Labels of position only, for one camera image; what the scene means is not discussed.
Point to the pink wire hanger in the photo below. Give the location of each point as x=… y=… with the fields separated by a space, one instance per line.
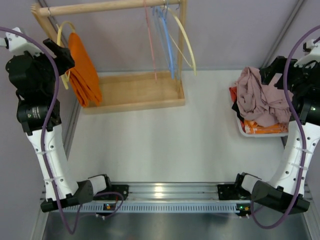
x=150 y=39

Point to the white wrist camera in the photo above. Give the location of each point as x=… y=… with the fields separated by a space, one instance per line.
x=18 y=45
x=311 y=49

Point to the aluminium mounting rail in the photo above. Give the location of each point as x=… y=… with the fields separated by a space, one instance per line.
x=175 y=197

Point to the red cloth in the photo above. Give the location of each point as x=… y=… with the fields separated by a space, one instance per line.
x=233 y=93

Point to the orange trousers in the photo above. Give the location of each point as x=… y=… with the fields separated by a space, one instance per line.
x=83 y=76

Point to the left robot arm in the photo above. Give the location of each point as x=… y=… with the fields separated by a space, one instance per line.
x=40 y=118

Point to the orange white patterned cloth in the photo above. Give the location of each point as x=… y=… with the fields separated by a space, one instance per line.
x=252 y=128

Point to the wooden clothes rack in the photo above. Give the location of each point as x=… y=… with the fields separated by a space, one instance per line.
x=115 y=36

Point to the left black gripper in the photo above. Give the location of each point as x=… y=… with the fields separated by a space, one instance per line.
x=60 y=55

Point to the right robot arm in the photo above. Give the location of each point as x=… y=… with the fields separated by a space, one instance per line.
x=303 y=81

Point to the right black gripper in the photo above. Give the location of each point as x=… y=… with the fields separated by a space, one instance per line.
x=271 y=72

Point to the cream hanger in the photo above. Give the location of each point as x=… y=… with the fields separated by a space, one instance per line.
x=192 y=63

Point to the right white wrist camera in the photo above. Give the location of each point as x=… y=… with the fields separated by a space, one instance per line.
x=311 y=49

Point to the white laundry tray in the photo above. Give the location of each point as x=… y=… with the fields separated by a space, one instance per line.
x=238 y=122

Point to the pink trousers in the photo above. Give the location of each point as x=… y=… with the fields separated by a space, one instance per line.
x=264 y=104

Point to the blue hanger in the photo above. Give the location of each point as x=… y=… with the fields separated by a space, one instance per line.
x=159 y=17

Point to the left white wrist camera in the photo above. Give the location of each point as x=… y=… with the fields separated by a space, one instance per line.
x=18 y=45

